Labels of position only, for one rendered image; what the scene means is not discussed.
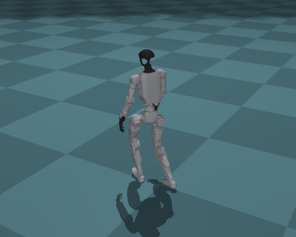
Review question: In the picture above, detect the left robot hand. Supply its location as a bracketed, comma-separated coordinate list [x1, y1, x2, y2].
[119, 116, 125, 132]

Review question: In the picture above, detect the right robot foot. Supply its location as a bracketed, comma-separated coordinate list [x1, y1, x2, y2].
[161, 179, 177, 188]

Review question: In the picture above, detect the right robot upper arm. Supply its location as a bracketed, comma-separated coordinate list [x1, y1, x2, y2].
[158, 69, 167, 94]

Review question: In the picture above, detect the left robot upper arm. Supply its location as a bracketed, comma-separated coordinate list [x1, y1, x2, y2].
[127, 74, 141, 104]

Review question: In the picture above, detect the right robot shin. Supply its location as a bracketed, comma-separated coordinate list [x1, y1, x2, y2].
[156, 147, 173, 182]

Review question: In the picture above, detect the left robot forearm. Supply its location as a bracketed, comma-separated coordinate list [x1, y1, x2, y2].
[120, 96, 131, 119]

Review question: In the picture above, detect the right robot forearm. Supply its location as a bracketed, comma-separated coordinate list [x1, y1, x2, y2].
[154, 92, 165, 106]

